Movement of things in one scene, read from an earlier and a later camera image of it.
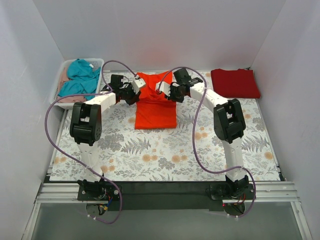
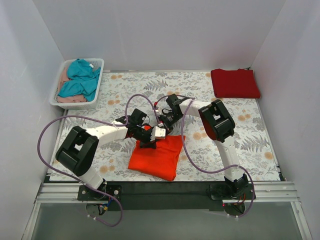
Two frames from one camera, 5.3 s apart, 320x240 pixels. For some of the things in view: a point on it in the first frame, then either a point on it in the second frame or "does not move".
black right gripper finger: [172, 97] → [162, 124]
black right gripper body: [171, 94] → [163, 120]
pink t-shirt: [64, 78] does not move
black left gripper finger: [131, 100] → [151, 145]
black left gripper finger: [136, 97] → [152, 144]
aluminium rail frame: [67, 193] does not move
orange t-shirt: [152, 111] → [160, 162]
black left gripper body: [132, 97] → [147, 142]
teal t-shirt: [83, 79] does not move
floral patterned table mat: [192, 151] does not move
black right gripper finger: [179, 98] → [169, 129]
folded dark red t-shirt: [236, 83] does not move
